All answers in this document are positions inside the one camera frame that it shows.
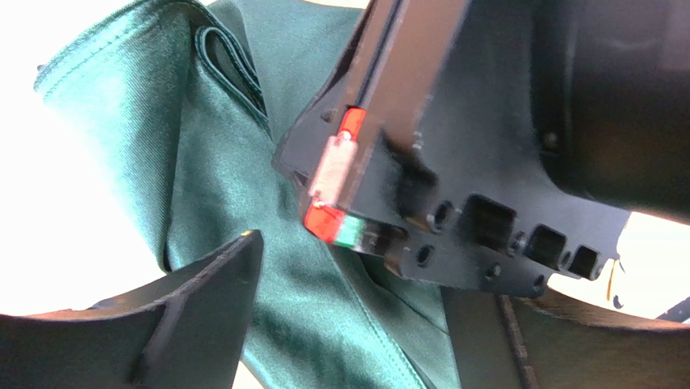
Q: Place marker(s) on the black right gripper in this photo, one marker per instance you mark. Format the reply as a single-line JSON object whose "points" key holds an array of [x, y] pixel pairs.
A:
{"points": [[491, 144]]}

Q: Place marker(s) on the dark green cloth napkin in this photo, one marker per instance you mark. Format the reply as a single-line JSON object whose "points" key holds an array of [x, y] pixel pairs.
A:
{"points": [[184, 105]]}

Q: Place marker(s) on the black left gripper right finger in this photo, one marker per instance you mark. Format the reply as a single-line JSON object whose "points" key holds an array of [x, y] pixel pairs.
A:
{"points": [[556, 341]]}

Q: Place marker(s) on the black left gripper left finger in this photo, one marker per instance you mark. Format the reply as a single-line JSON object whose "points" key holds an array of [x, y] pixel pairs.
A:
{"points": [[184, 330]]}

